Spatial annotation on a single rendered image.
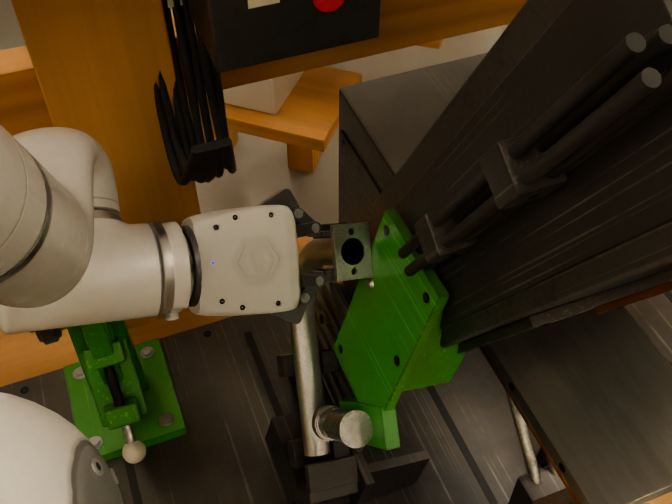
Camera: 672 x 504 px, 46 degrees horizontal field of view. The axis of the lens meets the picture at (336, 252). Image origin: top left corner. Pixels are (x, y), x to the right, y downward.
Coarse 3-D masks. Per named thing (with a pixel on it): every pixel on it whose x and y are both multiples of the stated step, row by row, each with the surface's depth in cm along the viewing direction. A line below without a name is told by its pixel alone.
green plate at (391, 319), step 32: (384, 224) 75; (384, 256) 76; (416, 256) 71; (384, 288) 76; (416, 288) 71; (352, 320) 83; (384, 320) 77; (416, 320) 71; (352, 352) 84; (384, 352) 77; (416, 352) 73; (448, 352) 78; (352, 384) 85; (384, 384) 78; (416, 384) 80
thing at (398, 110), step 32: (448, 64) 96; (352, 96) 92; (384, 96) 92; (416, 96) 92; (448, 96) 92; (352, 128) 92; (384, 128) 88; (416, 128) 88; (352, 160) 94; (384, 160) 85; (352, 192) 98; (352, 288) 112
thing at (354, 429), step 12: (324, 408) 86; (336, 408) 85; (312, 420) 86; (324, 420) 84; (336, 420) 81; (348, 420) 80; (360, 420) 80; (324, 432) 84; (336, 432) 81; (348, 432) 80; (360, 432) 80; (348, 444) 80; (360, 444) 80
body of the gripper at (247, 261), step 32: (192, 224) 71; (224, 224) 71; (256, 224) 72; (288, 224) 74; (192, 256) 70; (224, 256) 71; (256, 256) 72; (288, 256) 74; (224, 288) 71; (256, 288) 72; (288, 288) 74
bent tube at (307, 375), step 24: (312, 240) 84; (336, 240) 76; (360, 240) 77; (312, 264) 84; (336, 264) 76; (360, 264) 77; (312, 312) 90; (312, 336) 89; (312, 360) 89; (312, 384) 89; (312, 408) 89; (312, 432) 89
